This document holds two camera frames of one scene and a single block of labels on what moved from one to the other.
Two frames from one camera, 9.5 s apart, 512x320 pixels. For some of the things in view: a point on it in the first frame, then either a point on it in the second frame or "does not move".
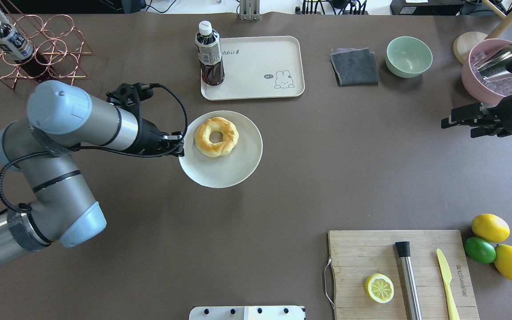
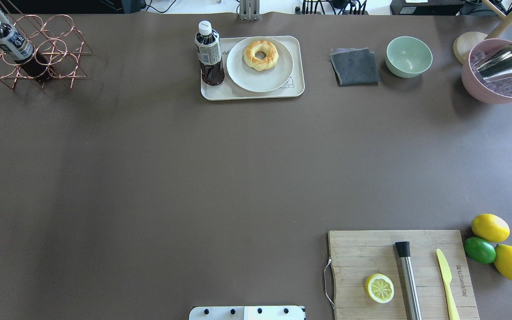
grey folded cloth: [356, 66] does not move
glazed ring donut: [225, 147] to [270, 60]
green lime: [479, 250] does not move
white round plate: [226, 171] to [251, 80]
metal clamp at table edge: [250, 10] does not move
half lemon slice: [379, 287] does not move
